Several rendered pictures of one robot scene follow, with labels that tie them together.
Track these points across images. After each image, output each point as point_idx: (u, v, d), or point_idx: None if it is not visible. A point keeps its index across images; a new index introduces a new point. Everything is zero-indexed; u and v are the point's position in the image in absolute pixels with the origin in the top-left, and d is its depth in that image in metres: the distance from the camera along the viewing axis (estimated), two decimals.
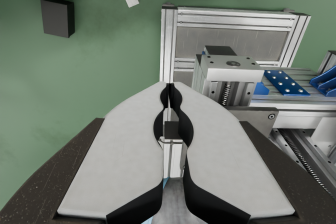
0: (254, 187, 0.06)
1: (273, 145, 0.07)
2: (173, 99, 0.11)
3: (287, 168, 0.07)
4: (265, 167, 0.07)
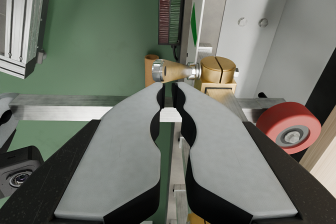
0: (257, 187, 0.06)
1: (277, 146, 0.07)
2: (176, 99, 0.11)
3: (290, 169, 0.07)
4: (268, 168, 0.07)
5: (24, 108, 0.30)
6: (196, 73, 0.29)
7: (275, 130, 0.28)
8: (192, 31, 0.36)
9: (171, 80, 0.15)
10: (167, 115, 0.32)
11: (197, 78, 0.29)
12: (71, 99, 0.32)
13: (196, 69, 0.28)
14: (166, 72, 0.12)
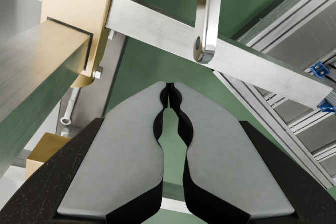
0: (254, 187, 0.06)
1: (273, 145, 0.07)
2: (173, 99, 0.11)
3: (287, 168, 0.07)
4: (265, 167, 0.07)
5: None
6: None
7: None
8: None
9: None
10: None
11: None
12: None
13: None
14: (199, 35, 0.09)
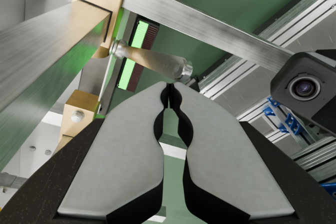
0: (254, 187, 0.06)
1: (273, 145, 0.07)
2: (173, 99, 0.11)
3: (286, 168, 0.07)
4: (264, 167, 0.07)
5: (281, 69, 0.28)
6: (116, 45, 0.26)
7: None
8: None
9: (165, 53, 0.14)
10: None
11: (115, 39, 0.27)
12: (235, 52, 0.28)
13: (114, 49, 0.26)
14: (174, 66, 0.12)
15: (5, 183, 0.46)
